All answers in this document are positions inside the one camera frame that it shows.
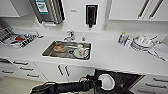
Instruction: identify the white wall outlet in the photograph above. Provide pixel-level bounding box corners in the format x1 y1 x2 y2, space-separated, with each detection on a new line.
102 22 109 31

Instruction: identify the small white mug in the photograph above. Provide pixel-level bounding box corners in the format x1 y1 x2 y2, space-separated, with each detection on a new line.
126 36 134 48

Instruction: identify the steel sink basin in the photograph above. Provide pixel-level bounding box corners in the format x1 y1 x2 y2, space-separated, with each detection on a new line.
41 39 93 62

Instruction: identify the dish soap bottle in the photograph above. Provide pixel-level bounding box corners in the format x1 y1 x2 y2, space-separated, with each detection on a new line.
118 32 128 46

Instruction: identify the white cup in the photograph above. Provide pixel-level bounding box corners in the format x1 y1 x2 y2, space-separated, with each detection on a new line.
77 43 86 56

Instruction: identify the wire dish rack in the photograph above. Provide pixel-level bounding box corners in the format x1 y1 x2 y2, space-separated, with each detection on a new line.
0 25 13 43

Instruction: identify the stainless steel dishwasher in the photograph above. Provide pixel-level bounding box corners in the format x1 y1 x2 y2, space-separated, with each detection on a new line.
91 68 145 94

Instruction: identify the white patterned plate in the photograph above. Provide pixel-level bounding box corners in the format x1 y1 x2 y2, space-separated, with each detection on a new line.
72 47 91 59

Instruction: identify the white sink base cabinet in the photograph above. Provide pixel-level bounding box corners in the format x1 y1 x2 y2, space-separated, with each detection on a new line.
33 61 96 85

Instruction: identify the white upper wall cabinet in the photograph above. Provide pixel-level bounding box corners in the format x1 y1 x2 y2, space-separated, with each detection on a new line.
107 0 168 22
0 0 21 19

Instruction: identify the small wall label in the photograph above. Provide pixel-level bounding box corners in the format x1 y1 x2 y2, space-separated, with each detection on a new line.
69 8 79 13

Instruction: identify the orange bowl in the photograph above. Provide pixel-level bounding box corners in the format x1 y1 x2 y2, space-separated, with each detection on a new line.
52 43 66 53

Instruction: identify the white bowl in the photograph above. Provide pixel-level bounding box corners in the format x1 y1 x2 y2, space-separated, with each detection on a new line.
97 73 117 92

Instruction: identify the stack of white plates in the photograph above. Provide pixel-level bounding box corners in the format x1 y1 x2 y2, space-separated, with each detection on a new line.
131 34 158 53

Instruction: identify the steel paper towel dispenser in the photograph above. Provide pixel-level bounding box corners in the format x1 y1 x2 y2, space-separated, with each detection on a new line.
28 0 66 25

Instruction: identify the chrome faucet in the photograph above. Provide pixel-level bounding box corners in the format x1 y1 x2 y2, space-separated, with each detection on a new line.
63 30 76 42

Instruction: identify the black soap dispenser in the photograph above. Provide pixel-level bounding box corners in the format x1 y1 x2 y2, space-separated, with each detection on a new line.
84 3 100 31

